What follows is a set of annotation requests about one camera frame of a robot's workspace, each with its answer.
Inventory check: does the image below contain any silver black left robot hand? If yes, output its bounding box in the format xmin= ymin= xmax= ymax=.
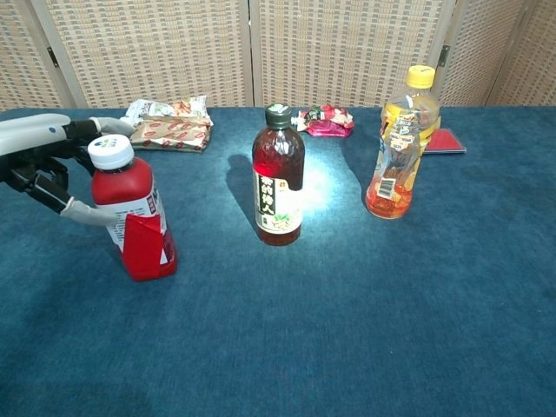
xmin=0 ymin=113 xmax=136 ymax=227

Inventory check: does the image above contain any red juice bottle white cap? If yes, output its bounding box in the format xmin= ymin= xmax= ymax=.
xmin=87 ymin=134 xmax=178 ymax=282

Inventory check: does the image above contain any dark tea bottle green cap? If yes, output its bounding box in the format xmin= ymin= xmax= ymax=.
xmin=251 ymin=103 xmax=306 ymax=247

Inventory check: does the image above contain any white snack bag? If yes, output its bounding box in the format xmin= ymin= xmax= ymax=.
xmin=119 ymin=95 xmax=209 ymax=127

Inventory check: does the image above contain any brown red-printed snack pack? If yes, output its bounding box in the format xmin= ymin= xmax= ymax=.
xmin=129 ymin=115 xmax=214 ymax=153

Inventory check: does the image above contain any woven folding screen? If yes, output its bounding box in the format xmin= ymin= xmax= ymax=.
xmin=0 ymin=0 xmax=556 ymax=112

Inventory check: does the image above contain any pink spouted drink pouch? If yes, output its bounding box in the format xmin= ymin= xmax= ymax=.
xmin=291 ymin=103 xmax=355 ymax=139

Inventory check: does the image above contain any orange tea bottle yellow cap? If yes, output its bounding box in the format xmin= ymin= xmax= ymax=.
xmin=365 ymin=64 xmax=442 ymax=220

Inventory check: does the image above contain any red flat box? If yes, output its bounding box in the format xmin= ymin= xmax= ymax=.
xmin=423 ymin=128 xmax=468 ymax=156

